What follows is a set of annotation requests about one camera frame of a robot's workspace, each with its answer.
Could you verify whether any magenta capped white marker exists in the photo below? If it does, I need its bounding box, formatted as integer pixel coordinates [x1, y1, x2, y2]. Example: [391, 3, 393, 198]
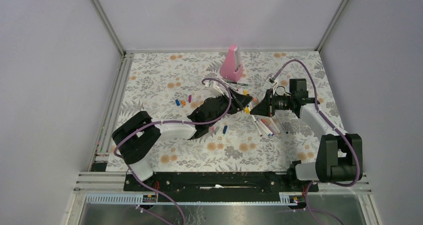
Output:
[227, 82, 239, 91]

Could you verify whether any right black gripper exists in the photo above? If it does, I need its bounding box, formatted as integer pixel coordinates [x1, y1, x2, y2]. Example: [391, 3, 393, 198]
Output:
[250, 89, 294, 118]

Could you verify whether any dark blue capped marker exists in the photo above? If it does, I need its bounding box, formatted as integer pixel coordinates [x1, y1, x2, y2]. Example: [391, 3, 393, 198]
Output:
[275, 114, 289, 134]

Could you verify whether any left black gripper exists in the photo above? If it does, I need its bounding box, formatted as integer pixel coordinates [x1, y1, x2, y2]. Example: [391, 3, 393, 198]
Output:
[207, 88, 252, 127]

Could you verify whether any pink translucent marker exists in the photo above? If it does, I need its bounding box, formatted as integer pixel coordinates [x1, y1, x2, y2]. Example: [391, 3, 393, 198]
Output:
[261, 119, 279, 136]

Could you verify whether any grey white marker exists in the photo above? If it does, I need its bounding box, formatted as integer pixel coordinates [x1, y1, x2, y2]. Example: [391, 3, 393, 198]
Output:
[269, 118, 280, 134]

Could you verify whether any pink metronome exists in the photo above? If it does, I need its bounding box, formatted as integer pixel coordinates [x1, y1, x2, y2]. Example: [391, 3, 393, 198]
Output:
[219, 44, 243, 82]

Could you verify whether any purple capped white marker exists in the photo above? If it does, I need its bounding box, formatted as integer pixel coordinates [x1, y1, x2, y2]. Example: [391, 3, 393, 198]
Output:
[258, 120, 274, 136]

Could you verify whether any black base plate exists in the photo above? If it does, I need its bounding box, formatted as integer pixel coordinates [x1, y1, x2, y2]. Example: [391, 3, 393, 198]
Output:
[123, 172, 308, 203]

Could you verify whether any dark green marker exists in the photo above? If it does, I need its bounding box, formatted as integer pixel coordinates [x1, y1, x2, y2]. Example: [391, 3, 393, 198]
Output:
[230, 81, 249, 86]

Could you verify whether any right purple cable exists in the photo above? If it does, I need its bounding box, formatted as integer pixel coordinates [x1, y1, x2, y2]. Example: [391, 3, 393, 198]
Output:
[269, 58, 361, 218]

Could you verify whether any red brown capped marker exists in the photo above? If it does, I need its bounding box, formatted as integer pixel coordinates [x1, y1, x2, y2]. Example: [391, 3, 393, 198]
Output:
[251, 115, 263, 137]

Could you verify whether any floral table mat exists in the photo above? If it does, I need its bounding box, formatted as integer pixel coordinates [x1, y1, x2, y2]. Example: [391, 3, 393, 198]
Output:
[117, 51, 342, 172]

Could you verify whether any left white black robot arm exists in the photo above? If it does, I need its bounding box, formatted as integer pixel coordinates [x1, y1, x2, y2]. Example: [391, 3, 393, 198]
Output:
[112, 78, 253, 191]

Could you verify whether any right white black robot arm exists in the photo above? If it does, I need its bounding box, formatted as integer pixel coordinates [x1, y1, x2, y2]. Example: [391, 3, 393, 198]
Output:
[250, 79, 363, 191]

